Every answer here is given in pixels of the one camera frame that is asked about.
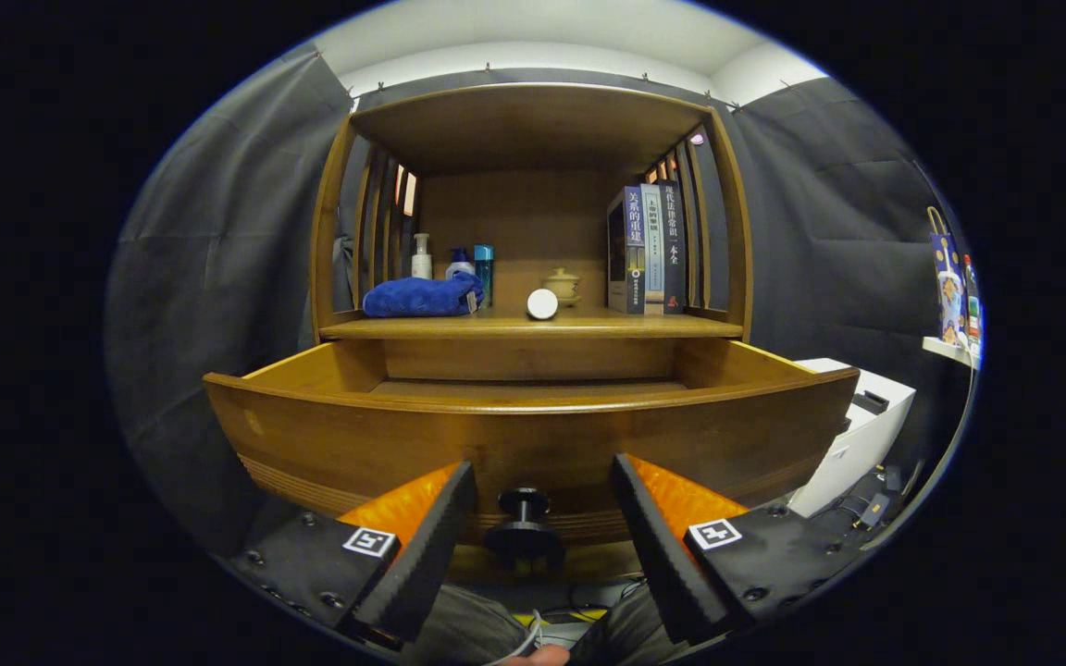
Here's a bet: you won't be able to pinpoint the black backdrop cloth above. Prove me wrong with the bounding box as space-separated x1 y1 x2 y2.
107 42 969 556

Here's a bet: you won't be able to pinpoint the light grey book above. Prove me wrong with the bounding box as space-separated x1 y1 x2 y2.
640 183 665 315

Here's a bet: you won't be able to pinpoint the black book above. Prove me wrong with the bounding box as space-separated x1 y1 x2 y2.
660 181 688 315

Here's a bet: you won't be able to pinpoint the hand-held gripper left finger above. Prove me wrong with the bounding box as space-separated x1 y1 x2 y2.
223 460 478 648

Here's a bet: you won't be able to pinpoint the blue folded towel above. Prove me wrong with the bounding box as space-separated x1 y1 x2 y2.
363 272 486 319

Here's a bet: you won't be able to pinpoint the black electronic device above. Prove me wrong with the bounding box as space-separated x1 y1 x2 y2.
843 462 909 533

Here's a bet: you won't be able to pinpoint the white side table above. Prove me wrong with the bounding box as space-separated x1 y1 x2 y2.
922 335 976 369

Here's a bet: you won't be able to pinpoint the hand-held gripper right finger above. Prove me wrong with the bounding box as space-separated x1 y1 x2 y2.
611 452 867 648

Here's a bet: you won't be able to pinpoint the wooden drawer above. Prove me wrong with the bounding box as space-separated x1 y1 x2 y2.
203 338 861 570

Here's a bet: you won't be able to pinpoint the wooden cabinet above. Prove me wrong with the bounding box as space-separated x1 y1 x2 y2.
309 83 754 584

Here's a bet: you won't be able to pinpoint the blue dotted gift bag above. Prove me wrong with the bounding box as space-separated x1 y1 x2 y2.
927 206 964 348

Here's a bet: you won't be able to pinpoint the dark blue book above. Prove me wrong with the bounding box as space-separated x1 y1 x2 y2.
607 186 647 315

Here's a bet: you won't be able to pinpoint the clear bottle with red label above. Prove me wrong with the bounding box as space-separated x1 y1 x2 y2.
962 254 983 357

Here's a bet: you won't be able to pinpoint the wooden countertop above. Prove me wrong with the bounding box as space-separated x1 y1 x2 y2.
318 308 745 340

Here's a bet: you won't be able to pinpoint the white printer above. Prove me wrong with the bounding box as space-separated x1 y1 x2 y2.
787 357 917 519

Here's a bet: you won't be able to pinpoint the beige lidded teacup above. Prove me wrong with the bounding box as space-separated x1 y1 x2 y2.
542 267 582 308

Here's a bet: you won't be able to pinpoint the person's grey trousers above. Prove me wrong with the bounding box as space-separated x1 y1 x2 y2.
399 581 682 666

